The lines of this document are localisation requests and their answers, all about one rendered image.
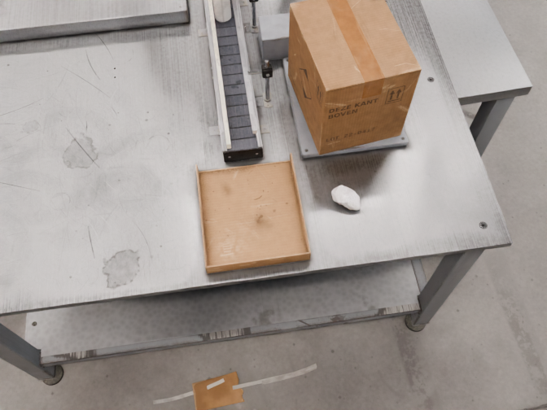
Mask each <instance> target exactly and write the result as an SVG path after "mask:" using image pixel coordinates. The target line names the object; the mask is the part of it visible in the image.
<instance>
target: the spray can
mask: <svg viewBox="0 0 547 410"><path fill-rule="evenodd" d="M213 6H214V13H215V19H216V21H217V22H219V23H227V22H229V21H230V20H231V17H232V16H231V8H230V0H213Z"/></svg>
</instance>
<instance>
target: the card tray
mask: <svg viewBox="0 0 547 410"><path fill-rule="evenodd" d="M195 166H196V175H197V184H198V192H199V210H200V218H201V227H202V235H203V253H204V261H205V268H206V271H207V273H219V272H224V271H231V270H237V269H243V268H254V267H260V266H267V265H273V264H285V263H290V262H296V261H303V260H310V257H311V251H310V246H309V239H308V234H307V229H306V225H305V221H304V213H303V208H302V204H301V200H300V192H299V187H298V183H297V179H296V174H295V166H294V162H293V158H292V153H291V154H290V160H287V161H280V162H273V163H267V164H253V165H247V166H240V167H233V168H221V169H214V170H207V171H201V172H199V170H198V166H197V164H196V165H195Z"/></svg>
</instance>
